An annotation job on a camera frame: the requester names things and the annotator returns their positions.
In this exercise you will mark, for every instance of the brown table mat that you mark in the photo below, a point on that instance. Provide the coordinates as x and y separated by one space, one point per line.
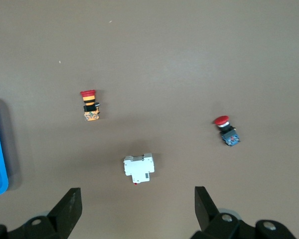
177 62

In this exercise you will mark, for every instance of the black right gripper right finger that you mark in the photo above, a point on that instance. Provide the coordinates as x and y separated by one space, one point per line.
206 211

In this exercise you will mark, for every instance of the red yellow emergency stop button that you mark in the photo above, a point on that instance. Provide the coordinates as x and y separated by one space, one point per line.
90 107

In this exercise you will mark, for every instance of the white circuit breaker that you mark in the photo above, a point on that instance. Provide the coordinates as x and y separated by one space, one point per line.
139 168

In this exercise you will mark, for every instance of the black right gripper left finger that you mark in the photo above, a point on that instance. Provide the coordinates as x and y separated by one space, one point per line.
67 211

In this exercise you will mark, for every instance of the red push button blue body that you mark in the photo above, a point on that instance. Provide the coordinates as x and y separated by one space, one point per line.
226 132

